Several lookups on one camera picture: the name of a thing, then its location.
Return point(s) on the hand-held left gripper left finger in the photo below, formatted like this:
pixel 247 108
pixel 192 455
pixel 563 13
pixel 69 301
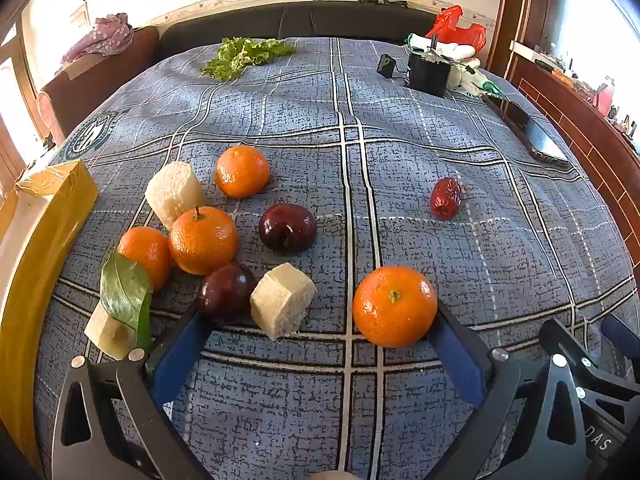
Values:
pixel 175 355

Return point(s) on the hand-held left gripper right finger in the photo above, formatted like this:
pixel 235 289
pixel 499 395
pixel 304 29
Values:
pixel 457 355

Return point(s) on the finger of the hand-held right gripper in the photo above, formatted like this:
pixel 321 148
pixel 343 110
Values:
pixel 575 355
pixel 620 332

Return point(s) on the dark red plum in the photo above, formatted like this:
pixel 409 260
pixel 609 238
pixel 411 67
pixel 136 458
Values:
pixel 287 227
pixel 225 292

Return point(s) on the orange mandarin with green leaf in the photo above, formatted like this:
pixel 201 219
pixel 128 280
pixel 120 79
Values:
pixel 145 255

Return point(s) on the orange mandarin with short stem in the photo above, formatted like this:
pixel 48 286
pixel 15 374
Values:
pixel 202 245

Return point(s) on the peeled sugarcane piece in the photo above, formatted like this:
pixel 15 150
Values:
pixel 175 192
pixel 107 332
pixel 282 300

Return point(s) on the yellow cardboard box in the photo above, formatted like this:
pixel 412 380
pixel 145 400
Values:
pixel 55 210

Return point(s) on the red jujube date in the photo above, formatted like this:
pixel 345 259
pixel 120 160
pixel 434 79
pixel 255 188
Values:
pixel 446 197

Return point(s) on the black smartphone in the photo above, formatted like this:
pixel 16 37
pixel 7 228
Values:
pixel 540 140

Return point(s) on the wooden cabinet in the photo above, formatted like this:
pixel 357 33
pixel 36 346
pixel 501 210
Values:
pixel 575 110

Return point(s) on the pink bottle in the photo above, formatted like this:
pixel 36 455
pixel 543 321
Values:
pixel 605 96

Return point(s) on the blue plaid blanket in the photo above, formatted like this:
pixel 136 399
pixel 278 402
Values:
pixel 300 125

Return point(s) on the black container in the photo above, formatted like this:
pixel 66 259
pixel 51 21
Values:
pixel 427 72

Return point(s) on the brown armchair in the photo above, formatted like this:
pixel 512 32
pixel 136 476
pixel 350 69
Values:
pixel 115 70

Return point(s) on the small black device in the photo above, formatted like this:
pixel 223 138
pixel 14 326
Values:
pixel 387 66

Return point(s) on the white gloves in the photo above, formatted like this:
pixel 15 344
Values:
pixel 467 55

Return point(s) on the green lettuce leaves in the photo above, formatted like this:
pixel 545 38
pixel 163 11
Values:
pixel 245 55

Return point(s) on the purple floral cloth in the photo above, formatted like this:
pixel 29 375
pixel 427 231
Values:
pixel 100 35

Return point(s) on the red plastic bag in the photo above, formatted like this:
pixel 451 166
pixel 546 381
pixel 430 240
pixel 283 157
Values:
pixel 457 25

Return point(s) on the black sofa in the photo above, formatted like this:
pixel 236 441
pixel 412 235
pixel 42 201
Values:
pixel 350 20

